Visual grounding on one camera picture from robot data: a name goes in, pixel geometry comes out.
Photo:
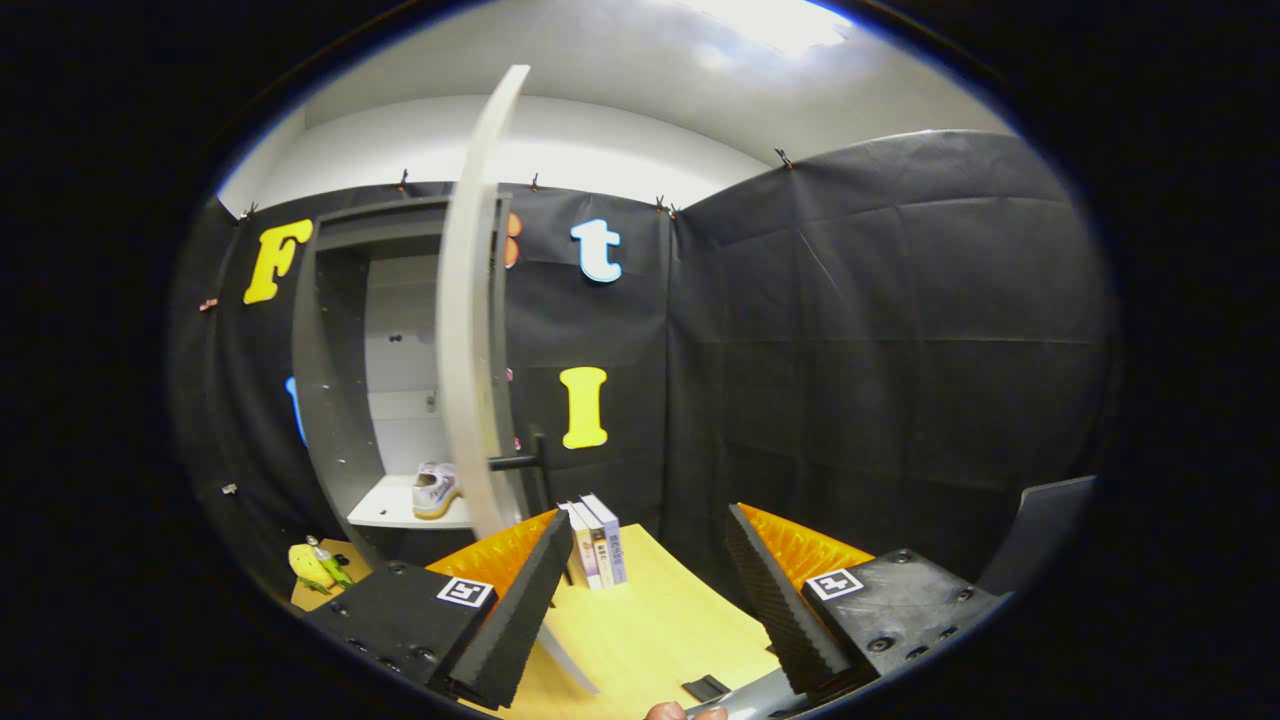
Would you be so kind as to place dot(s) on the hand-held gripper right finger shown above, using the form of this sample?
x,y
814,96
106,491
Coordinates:
x,y
775,605

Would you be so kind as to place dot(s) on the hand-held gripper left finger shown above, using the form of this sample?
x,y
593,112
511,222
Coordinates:
x,y
520,615

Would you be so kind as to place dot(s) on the white canvas shoe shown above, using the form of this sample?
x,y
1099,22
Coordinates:
x,y
435,492

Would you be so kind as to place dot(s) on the dark grey shoe cabinet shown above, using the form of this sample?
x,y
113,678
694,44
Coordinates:
x,y
335,400

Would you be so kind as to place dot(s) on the beige shoe cabinet door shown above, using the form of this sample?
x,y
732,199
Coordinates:
x,y
468,330

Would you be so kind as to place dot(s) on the grey object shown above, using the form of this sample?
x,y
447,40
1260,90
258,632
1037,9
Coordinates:
x,y
760,695

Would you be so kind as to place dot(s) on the small black flat object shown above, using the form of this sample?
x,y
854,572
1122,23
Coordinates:
x,y
706,688

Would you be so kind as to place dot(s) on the green label drink bottle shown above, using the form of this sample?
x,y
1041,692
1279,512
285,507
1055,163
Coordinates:
x,y
330,565

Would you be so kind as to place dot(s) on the yellow pineapple plush toy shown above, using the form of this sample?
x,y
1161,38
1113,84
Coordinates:
x,y
308,568

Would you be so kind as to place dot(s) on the grey panel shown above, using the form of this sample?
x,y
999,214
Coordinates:
x,y
1040,535

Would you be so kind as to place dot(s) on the black backdrop cloth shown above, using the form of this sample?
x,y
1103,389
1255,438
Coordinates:
x,y
880,350

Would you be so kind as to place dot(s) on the long ceiling light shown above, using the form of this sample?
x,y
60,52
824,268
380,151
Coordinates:
x,y
780,22

